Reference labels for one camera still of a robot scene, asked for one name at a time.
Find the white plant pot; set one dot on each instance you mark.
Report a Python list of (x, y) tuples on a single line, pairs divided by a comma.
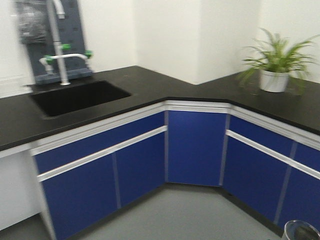
[(274, 82)]

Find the grey pegboard drying rack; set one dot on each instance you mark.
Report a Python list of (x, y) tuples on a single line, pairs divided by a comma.
[(33, 25)]

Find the green potted plant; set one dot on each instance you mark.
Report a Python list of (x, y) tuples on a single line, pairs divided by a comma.
[(275, 55)]

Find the white gooseneck lab faucet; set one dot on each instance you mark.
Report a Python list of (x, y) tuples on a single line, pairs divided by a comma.
[(70, 58)]

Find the blue lab base cabinets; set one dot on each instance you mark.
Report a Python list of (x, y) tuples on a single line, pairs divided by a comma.
[(88, 173)]

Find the black lab sink basin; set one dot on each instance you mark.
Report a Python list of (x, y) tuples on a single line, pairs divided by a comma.
[(69, 99)]

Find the clear glass beaker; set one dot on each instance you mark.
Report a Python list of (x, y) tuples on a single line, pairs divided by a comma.
[(299, 230)]

